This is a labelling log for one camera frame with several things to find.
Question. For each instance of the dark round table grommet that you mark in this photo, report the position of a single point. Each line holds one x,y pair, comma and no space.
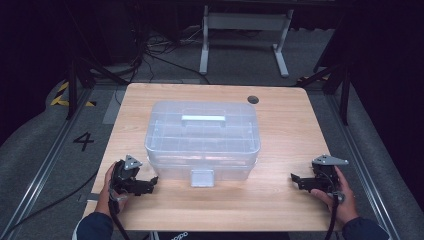
253,99

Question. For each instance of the metal floor rail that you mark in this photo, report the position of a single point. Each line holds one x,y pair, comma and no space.
363,166
43,166

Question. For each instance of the grey metal stand frame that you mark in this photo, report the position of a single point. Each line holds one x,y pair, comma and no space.
246,21

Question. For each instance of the black tripod stand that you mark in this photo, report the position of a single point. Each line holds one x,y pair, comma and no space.
71,86
345,96

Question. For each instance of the clear plastic storage box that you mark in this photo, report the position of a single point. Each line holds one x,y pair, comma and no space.
173,171

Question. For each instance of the yellow black floor tape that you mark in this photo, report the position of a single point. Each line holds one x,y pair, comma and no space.
63,96

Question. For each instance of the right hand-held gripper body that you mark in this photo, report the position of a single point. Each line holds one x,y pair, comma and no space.
323,181

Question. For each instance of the person's left hand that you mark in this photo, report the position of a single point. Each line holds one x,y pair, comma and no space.
106,200

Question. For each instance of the person's right hand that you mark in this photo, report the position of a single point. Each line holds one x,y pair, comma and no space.
346,203

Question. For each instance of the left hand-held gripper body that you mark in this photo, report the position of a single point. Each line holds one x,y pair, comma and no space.
128,181

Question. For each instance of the clear plastic box lid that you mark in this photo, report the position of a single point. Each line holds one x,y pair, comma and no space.
203,133

